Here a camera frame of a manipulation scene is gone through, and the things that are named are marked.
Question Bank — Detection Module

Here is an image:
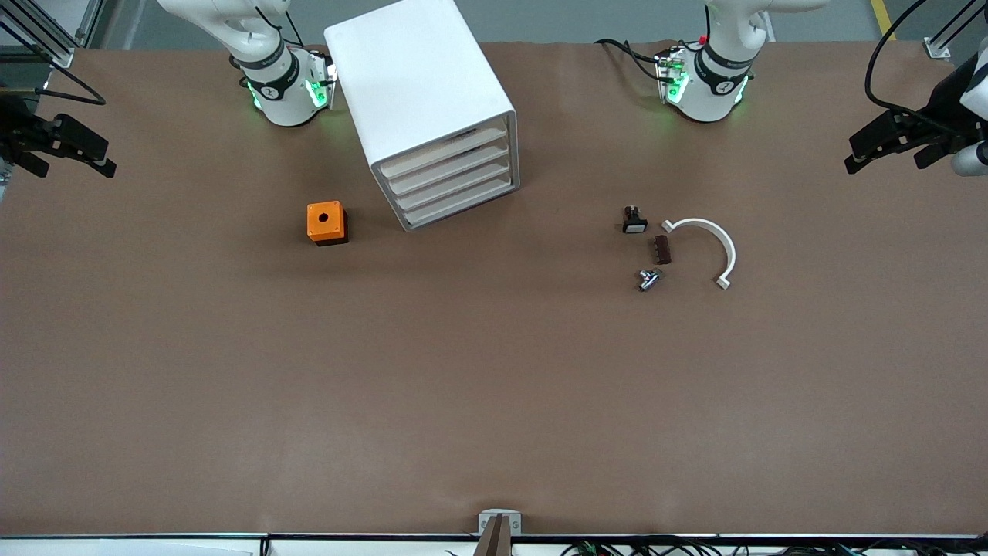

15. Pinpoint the white plastic drawer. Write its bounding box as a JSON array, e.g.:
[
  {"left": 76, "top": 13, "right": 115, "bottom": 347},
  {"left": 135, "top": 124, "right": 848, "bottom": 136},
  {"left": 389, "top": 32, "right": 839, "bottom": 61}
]
[
  {"left": 378, "top": 126, "right": 512, "bottom": 180},
  {"left": 387, "top": 145, "right": 513, "bottom": 195},
  {"left": 396, "top": 162, "right": 513, "bottom": 212},
  {"left": 404, "top": 178, "right": 515, "bottom": 229}
]

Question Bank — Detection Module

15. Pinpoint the white drawer cabinet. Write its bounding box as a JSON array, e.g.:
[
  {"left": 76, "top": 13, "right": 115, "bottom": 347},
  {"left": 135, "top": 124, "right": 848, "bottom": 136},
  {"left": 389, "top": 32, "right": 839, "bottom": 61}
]
[{"left": 324, "top": 0, "right": 520, "bottom": 232}]

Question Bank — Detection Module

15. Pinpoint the orange box with black base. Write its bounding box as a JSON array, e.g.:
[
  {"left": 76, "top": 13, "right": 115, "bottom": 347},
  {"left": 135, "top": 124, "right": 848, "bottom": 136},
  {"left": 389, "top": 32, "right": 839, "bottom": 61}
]
[{"left": 306, "top": 201, "right": 349, "bottom": 247}]

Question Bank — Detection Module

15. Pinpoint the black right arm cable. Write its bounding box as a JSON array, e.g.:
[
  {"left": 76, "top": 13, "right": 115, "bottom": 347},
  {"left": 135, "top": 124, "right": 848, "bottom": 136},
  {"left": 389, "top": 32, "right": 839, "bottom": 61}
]
[{"left": 0, "top": 83, "right": 107, "bottom": 107}]

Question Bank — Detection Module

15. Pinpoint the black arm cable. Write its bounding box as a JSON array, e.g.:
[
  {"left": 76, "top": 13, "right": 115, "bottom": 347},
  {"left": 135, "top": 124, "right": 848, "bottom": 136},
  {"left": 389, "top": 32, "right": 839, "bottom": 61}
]
[
  {"left": 0, "top": 83, "right": 107, "bottom": 107},
  {"left": 864, "top": 0, "right": 952, "bottom": 118}
]

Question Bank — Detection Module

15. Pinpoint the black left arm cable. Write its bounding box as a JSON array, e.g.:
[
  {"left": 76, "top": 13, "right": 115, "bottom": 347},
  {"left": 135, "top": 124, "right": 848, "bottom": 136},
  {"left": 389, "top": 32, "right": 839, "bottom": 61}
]
[{"left": 864, "top": 0, "right": 952, "bottom": 118}]

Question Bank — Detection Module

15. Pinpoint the white curved bracket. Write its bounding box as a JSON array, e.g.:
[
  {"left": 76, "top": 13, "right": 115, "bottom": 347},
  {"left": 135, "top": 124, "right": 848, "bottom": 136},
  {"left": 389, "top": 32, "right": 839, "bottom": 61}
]
[{"left": 661, "top": 218, "right": 737, "bottom": 291}]

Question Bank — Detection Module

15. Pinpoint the black base cable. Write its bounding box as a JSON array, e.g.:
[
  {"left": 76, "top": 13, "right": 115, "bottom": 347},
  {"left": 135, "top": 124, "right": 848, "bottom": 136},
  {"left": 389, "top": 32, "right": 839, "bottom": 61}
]
[{"left": 594, "top": 38, "right": 666, "bottom": 83}]

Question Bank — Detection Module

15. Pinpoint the black cable bundle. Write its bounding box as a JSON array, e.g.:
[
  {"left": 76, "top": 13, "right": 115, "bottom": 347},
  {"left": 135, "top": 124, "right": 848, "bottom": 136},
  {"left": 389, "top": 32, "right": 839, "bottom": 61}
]
[{"left": 560, "top": 539, "right": 988, "bottom": 556}]

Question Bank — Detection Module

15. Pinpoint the grey camera bracket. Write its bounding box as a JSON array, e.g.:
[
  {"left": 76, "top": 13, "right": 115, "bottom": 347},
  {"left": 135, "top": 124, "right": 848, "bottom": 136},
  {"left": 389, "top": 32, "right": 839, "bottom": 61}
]
[{"left": 478, "top": 509, "right": 523, "bottom": 536}]

